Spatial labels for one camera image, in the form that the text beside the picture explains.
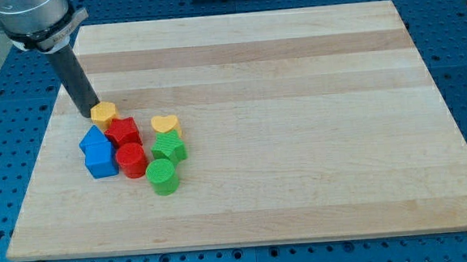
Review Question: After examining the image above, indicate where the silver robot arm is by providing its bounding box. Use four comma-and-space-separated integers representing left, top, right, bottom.
0, 0, 88, 54

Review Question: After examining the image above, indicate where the blue triangle block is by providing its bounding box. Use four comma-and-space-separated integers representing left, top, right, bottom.
79, 125, 108, 154

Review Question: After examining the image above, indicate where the wooden board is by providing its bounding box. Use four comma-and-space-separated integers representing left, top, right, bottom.
7, 1, 467, 262

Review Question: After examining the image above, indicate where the green cylinder block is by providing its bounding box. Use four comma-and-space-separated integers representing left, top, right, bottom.
146, 159, 180, 195

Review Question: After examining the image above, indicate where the green star block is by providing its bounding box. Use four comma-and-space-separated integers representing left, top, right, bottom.
151, 131, 188, 165

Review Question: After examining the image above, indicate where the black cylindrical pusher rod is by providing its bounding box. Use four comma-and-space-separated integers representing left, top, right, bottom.
46, 45, 99, 118

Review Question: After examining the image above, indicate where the red cylinder block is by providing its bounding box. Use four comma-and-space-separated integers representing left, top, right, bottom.
115, 143, 148, 178

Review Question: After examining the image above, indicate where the yellow heart block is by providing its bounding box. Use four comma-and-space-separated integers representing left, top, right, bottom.
150, 114, 182, 138

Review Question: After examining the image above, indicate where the blue cube block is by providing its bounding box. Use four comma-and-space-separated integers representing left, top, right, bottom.
84, 142, 119, 179

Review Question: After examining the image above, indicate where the yellow hexagon block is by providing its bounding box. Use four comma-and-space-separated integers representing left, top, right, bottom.
90, 101, 120, 131

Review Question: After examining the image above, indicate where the red star block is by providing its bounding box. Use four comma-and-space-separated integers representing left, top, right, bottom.
104, 117, 143, 148

